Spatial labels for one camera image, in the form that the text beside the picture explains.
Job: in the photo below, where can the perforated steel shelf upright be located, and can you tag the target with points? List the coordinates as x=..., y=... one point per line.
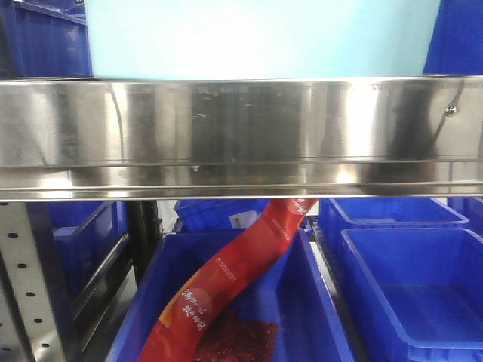
x=32, y=262

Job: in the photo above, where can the dark blue empty bin right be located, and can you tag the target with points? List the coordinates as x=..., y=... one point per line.
x=415, y=294

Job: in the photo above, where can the dark blue bin far left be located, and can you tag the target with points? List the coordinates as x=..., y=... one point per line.
x=85, y=232

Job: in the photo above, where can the light blue plastic bin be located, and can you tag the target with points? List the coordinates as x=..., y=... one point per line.
x=228, y=40

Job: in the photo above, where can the dark blue bin behind middle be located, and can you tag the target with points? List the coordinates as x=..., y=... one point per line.
x=219, y=214

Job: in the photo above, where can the dark blue bin upper right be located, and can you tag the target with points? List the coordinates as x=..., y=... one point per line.
x=456, y=44

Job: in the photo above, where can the dark blue bin upper left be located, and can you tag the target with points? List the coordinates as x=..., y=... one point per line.
x=44, y=39

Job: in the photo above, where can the red printed packaging strip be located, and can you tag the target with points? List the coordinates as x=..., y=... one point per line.
x=194, y=307

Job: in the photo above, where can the dark blue bin behind right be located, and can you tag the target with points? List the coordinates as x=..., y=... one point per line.
x=338, y=214

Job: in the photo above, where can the steel shelf rail right shelf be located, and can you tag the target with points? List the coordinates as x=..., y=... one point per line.
x=87, y=139

